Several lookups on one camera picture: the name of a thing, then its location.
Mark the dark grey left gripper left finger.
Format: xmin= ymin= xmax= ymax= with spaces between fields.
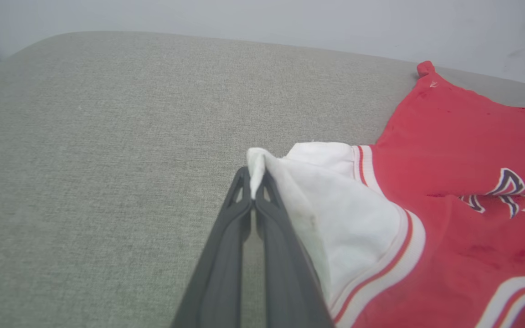
xmin=170 ymin=166 xmax=255 ymax=328

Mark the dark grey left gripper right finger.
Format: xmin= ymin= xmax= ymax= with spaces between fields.
xmin=255 ymin=169 xmax=335 ymax=328

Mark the red and white jersey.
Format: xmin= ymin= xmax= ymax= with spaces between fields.
xmin=246 ymin=61 xmax=525 ymax=328

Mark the grey fabric sofa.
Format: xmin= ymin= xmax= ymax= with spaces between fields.
xmin=0 ymin=31 xmax=525 ymax=328

